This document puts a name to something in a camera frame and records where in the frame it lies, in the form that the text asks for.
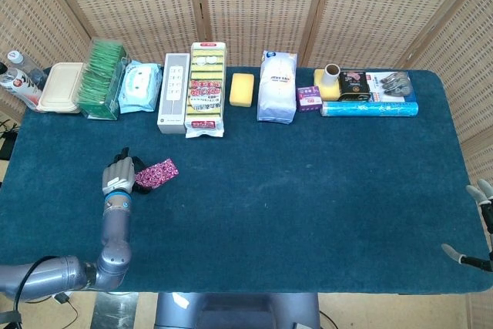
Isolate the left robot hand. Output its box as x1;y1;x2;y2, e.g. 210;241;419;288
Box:
101;146;152;196

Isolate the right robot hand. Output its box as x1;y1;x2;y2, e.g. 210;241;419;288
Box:
441;178;493;273

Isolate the pink patterned rectangular block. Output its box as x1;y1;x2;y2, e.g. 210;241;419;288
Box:
134;157;181;191

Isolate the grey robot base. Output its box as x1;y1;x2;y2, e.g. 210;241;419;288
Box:
153;291;322;329

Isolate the light blue wet wipes pack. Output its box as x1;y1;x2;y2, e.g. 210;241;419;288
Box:
118;59;163;115

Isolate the green tea bag box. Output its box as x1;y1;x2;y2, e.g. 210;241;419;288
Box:
76;38;129;121

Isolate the white power strip box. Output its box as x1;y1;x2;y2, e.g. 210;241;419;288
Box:
156;52;192;136

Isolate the beige lidded food container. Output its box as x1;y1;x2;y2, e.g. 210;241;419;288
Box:
36;62;86;115

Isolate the yellow sponge multipack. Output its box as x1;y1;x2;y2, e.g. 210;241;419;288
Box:
183;41;228;139

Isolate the white labelled drink bottle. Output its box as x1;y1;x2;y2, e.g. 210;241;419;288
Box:
0;62;43;111

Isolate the shiny metal floor plate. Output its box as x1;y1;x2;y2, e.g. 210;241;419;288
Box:
93;292;140;329

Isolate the clear water bottle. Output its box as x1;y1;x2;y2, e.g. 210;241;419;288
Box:
7;50;48;89

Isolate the plain yellow sponge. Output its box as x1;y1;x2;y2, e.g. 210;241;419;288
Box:
229;72;256;108

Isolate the blue carpet table mat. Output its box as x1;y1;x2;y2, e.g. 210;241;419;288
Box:
0;65;493;294

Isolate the white paper bag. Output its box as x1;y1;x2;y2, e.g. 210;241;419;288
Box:
256;50;299;125

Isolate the blue cling film roll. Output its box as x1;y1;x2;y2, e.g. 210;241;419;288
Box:
320;100;421;118

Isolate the small purple box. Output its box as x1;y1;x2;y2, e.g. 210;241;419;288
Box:
295;85;323;113

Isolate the dark rectangular tin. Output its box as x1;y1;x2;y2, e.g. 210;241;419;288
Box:
337;70;373;103

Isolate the flat yellow sponge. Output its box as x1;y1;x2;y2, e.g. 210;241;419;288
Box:
313;69;342;102

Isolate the white roll with cardboard core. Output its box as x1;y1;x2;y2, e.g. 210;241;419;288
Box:
322;63;341;88

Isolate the white adapter with black cable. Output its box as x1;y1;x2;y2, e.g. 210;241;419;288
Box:
52;292;79;321

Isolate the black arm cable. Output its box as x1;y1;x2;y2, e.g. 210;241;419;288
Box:
0;255;59;329

